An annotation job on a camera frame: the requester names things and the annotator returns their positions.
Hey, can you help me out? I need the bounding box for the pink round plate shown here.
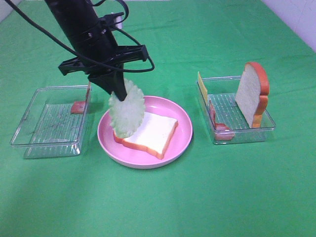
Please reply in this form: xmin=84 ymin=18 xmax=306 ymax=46
xmin=97 ymin=96 xmax=193 ymax=169

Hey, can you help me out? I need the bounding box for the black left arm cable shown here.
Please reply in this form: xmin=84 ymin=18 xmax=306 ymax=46
xmin=4 ymin=0 xmax=156 ymax=73

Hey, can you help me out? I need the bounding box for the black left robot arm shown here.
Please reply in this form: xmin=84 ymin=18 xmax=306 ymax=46
xmin=46 ymin=0 xmax=149 ymax=101

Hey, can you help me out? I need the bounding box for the left clear plastic tray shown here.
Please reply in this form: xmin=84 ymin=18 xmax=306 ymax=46
xmin=10 ymin=85 xmax=91 ymax=158

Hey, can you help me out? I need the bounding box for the toy bacon strip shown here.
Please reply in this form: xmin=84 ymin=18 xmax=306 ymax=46
xmin=71 ymin=81 xmax=91 ymax=115
xmin=209 ymin=99 xmax=235 ymax=141

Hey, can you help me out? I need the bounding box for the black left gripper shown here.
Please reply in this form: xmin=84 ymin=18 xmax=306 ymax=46
xmin=58 ymin=29 xmax=149 ymax=101

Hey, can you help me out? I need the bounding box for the toy bread slice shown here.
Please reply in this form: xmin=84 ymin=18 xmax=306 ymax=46
xmin=113 ymin=112 xmax=178 ymax=159
xmin=235 ymin=62 xmax=270 ymax=128

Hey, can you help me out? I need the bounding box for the green tablecloth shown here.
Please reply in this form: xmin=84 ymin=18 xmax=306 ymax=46
xmin=0 ymin=0 xmax=316 ymax=237

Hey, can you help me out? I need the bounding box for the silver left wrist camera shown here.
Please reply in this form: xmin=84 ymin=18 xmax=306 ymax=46
xmin=103 ymin=12 xmax=124 ymax=29

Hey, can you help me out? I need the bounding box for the yellow toy cheese slice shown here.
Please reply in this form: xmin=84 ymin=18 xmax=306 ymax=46
xmin=197 ymin=72 xmax=208 ymax=105

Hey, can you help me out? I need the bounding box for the clear plastic tray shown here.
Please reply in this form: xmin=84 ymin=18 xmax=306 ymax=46
xmin=197 ymin=76 xmax=276 ymax=145
xmin=10 ymin=85 xmax=91 ymax=158

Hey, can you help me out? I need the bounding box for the green toy lettuce leaf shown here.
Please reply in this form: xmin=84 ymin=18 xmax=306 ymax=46
xmin=109 ymin=79 xmax=146 ymax=138

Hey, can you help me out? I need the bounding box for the right clear plastic tray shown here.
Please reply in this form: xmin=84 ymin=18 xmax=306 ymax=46
xmin=197 ymin=76 xmax=276 ymax=145

